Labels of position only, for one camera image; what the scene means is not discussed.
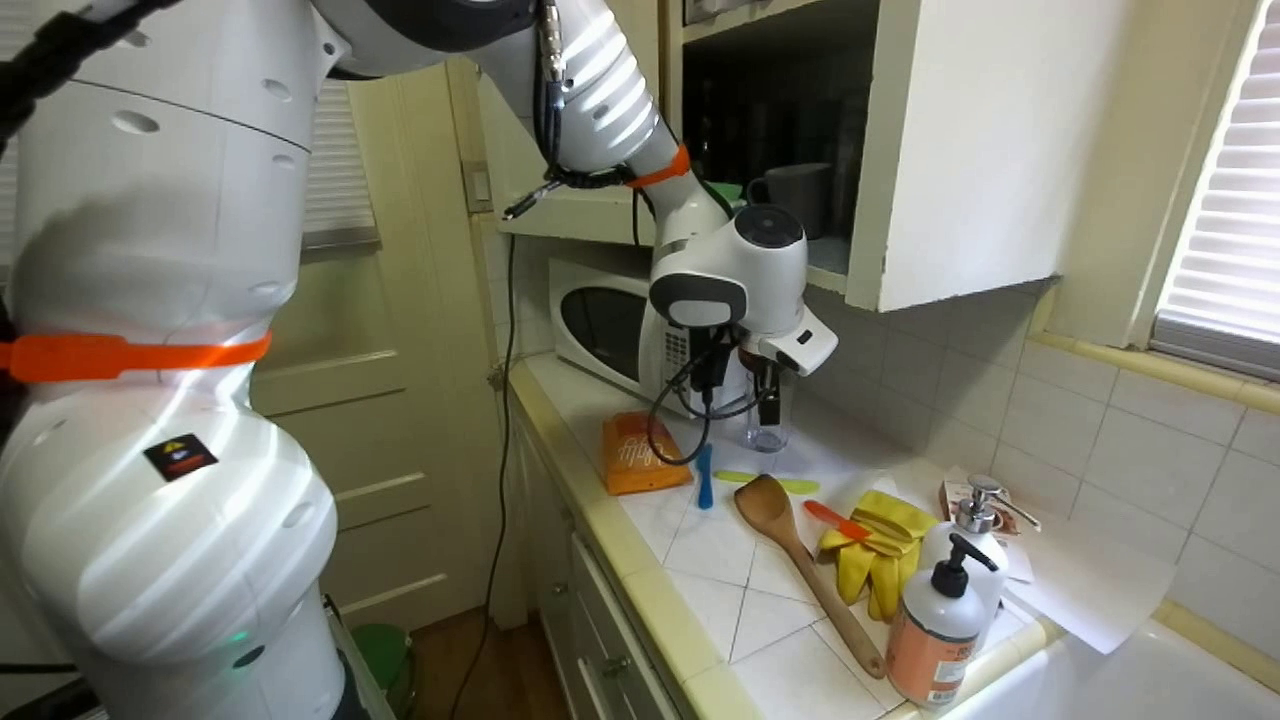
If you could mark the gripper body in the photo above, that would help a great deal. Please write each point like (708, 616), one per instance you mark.
(765, 378)

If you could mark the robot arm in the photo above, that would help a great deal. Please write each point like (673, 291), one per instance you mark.
(170, 300)

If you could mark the clear drinking glass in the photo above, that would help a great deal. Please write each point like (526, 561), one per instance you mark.
(768, 438)

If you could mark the wooden spoon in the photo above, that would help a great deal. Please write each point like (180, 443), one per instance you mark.
(775, 515)

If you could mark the yellow-green plastic utensil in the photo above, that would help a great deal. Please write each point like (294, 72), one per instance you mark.
(738, 477)

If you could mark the blue plastic utensil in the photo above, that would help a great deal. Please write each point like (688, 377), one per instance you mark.
(705, 485)

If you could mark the orange packet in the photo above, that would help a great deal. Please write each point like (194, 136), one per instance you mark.
(640, 455)

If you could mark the red plastic utensil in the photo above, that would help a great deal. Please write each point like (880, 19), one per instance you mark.
(830, 520)

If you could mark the microwave door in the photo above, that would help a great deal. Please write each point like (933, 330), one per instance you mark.
(600, 322)

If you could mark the white microwave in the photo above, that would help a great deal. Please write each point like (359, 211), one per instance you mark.
(600, 320)

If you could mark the dark grey mug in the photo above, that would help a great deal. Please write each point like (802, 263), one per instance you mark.
(800, 195)

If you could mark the yellow rubber gloves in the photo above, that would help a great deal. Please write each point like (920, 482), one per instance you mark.
(885, 565)

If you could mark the white soap bottle silver pump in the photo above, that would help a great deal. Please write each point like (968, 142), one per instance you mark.
(975, 515)

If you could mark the drawer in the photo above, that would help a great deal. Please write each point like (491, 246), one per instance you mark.
(610, 630)

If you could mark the orange soap bottle black pump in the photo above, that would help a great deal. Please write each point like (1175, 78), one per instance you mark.
(935, 640)

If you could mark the cream panel door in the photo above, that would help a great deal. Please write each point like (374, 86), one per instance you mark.
(400, 400)

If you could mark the white paper sheet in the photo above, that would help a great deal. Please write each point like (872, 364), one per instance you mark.
(1090, 590)

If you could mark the green bin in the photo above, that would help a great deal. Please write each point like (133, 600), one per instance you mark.
(385, 655)

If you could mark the window with white blinds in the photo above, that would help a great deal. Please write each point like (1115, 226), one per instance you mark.
(340, 170)
(1230, 220)

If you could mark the white sink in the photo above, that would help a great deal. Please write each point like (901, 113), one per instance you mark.
(1130, 690)

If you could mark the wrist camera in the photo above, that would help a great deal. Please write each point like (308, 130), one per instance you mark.
(712, 365)

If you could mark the cream wall cabinet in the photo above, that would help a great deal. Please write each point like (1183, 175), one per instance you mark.
(980, 140)

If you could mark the wall switch plate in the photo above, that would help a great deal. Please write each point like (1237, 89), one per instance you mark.
(481, 188)

